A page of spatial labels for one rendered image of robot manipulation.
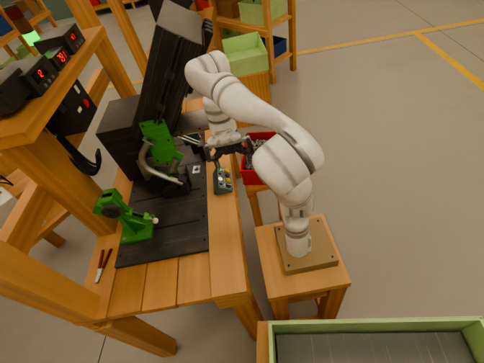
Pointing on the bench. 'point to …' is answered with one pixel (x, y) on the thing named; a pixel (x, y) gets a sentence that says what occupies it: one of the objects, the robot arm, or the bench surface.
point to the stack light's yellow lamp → (24, 27)
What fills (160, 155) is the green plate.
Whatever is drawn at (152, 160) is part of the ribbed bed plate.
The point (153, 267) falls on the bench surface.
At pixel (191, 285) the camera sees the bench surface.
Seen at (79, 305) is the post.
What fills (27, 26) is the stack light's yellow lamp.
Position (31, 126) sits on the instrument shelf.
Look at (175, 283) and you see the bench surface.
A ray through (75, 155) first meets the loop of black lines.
